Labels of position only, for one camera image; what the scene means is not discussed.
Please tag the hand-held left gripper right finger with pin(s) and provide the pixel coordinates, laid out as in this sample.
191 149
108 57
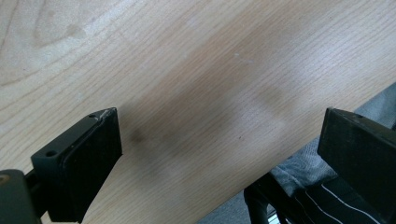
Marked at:
361 155

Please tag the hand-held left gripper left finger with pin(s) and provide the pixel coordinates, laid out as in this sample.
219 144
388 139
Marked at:
84 161

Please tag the black chair with white stripes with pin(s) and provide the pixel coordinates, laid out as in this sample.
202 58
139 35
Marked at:
314 202

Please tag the grey cloth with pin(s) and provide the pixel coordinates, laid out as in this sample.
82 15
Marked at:
306 169

